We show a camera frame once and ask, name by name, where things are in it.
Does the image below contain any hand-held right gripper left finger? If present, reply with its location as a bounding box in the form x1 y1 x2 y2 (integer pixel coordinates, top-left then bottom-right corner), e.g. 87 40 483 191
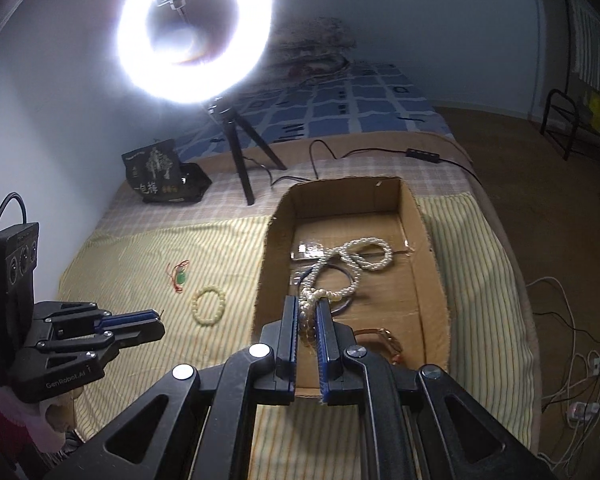
42 295 301 480

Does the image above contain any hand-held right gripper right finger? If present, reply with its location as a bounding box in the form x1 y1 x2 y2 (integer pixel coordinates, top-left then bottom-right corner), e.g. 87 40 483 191
316 300 556 480

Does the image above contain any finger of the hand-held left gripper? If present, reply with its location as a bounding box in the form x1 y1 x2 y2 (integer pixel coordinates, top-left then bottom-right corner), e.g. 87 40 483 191
32 301 162 341
36 319 167 363

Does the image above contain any white pearl necklace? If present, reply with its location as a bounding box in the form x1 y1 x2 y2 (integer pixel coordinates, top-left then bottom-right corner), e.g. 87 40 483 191
292 236 394 347

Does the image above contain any pale bead bracelet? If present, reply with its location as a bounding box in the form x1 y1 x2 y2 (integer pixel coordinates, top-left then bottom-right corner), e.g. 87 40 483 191
191 286 229 324

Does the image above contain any black bangle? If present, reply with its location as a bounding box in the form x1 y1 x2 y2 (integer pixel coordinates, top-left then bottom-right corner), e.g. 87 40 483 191
297 259 361 317

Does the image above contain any cardboard box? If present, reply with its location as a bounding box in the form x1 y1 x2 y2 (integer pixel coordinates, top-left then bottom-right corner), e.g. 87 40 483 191
250 176 451 397

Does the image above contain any person's left hand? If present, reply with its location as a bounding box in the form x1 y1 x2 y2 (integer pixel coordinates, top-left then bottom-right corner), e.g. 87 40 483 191
40 392 77 436

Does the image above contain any yellow striped sheet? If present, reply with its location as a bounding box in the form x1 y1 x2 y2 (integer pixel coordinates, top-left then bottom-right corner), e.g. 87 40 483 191
60 192 539 480

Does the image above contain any beige checked sheet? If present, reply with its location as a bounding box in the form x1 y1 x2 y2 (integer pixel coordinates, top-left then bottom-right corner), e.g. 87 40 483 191
92 130 481 241

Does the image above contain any black printed bag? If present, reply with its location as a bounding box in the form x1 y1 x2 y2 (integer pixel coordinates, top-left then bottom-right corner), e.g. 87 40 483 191
121 138 212 205

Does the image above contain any black tripod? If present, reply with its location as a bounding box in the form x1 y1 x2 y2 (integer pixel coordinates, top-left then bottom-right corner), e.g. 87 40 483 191
205 97 288 207

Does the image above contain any blue patterned blanket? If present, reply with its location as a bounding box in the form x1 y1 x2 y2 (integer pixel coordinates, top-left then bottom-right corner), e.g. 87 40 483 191
172 60 456 163

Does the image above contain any floral printed pillow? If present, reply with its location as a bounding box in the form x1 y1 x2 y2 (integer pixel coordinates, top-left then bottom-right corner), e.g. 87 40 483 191
260 16 358 83

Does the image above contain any black clothes rack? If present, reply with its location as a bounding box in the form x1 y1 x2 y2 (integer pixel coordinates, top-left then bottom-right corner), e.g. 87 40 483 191
540 0 600 161

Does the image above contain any grey flat board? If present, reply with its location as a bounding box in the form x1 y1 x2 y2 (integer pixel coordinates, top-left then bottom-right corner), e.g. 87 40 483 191
530 0 572 126

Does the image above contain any white striped towel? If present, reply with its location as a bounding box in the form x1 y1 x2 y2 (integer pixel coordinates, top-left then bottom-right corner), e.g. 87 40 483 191
565 0 600 93

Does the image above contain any green pendant red cord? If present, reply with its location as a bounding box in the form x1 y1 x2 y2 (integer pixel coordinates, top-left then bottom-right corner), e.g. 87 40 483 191
166 259 191 294

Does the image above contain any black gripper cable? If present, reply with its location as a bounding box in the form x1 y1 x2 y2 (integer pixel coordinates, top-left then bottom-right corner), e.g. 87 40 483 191
0 194 29 336

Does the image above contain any black power cable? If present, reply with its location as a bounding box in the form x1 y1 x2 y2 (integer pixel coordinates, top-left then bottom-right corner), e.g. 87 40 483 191
240 139 481 187

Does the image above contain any white floor cable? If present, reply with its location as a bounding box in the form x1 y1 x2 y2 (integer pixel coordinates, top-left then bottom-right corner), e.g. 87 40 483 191
525 277 600 471

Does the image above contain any white ring light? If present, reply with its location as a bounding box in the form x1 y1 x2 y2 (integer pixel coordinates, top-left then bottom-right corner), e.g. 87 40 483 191
116 0 274 107

